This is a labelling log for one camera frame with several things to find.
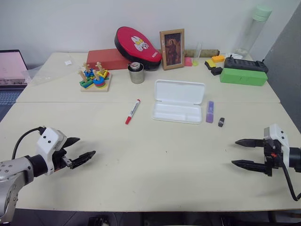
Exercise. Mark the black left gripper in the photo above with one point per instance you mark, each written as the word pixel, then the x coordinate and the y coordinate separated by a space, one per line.
pixel 61 159

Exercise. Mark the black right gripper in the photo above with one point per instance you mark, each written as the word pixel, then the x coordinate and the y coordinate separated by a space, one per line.
pixel 272 156

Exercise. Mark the small black cube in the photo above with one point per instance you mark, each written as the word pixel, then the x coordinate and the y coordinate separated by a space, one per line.
pixel 221 122

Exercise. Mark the white plastic case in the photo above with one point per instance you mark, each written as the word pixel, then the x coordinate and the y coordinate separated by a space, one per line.
pixel 178 94

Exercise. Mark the purple eraser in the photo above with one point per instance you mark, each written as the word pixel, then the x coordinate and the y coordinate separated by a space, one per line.
pixel 210 112

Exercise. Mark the red whiteboard marker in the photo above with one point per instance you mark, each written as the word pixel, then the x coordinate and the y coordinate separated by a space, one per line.
pixel 133 111

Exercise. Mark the wooden shape stacking toy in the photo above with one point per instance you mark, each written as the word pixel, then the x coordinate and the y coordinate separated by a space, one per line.
pixel 95 81

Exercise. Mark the green rectangular block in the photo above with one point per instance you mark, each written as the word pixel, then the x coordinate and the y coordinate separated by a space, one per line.
pixel 243 77

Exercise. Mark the clear plastic bag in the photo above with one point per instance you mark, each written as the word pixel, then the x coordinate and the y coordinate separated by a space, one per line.
pixel 44 74

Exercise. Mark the black power strip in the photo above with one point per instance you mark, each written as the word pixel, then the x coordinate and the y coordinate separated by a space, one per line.
pixel 245 64

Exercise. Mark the small black block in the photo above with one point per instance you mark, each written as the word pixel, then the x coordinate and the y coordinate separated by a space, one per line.
pixel 216 71

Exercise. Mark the grey partition panel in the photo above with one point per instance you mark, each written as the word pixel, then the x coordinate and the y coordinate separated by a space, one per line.
pixel 285 70

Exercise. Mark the red rectangular block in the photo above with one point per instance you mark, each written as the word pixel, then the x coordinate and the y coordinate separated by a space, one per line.
pixel 103 58

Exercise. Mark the stainless steel cup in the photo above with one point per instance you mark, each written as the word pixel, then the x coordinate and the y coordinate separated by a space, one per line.
pixel 136 75

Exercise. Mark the yellow and black sponge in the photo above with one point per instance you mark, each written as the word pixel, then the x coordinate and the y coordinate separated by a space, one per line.
pixel 210 64

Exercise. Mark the white paper scrap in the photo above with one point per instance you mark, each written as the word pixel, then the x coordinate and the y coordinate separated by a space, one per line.
pixel 232 55

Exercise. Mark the orange block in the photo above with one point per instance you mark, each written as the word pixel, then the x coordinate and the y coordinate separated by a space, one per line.
pixel 218 58

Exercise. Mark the small tin in cup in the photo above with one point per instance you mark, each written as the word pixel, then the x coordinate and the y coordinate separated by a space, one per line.
pixel 135 65

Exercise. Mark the open laptop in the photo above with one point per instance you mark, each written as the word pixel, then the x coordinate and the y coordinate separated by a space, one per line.
pixel 9 70

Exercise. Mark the pink sponge block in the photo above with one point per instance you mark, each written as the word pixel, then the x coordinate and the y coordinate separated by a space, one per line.
pixel 188 62

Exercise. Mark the clear tube with yellow base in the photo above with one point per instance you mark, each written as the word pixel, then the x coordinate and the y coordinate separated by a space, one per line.
pixel 197 55

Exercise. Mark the clear bottle with green lid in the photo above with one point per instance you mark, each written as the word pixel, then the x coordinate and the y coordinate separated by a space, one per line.
pixel 252 33

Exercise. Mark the red and black punch pad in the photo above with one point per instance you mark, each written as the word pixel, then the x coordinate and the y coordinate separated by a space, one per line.
pixel 138 44

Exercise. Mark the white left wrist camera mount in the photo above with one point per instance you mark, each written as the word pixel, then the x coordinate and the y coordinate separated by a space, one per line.
pixel 48 141

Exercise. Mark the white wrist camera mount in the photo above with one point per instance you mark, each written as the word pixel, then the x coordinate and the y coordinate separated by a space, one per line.
pixel 281 136
pixel 48 141

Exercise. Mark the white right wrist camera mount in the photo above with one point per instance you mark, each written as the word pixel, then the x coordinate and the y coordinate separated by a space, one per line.
pixel 281 136

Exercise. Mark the wooden picture frame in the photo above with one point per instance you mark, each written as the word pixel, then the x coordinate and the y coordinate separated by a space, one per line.
pixel 172 48

